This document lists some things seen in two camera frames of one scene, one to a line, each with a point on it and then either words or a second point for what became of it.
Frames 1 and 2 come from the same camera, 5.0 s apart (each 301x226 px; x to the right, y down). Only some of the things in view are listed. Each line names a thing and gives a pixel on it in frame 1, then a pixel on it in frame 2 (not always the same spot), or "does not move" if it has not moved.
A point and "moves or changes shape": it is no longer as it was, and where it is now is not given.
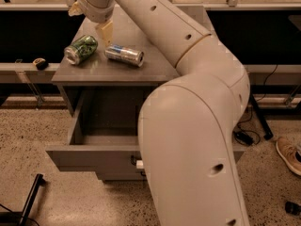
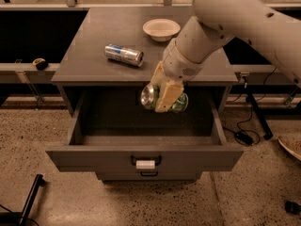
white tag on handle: (139, 164) does not move
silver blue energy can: (125, 54) does not move
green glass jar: (81, 50) moves or changes shape
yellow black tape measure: (40, 63) does not move
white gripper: (91, 12) -> (178, 62)
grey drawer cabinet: (106, 72) does not move
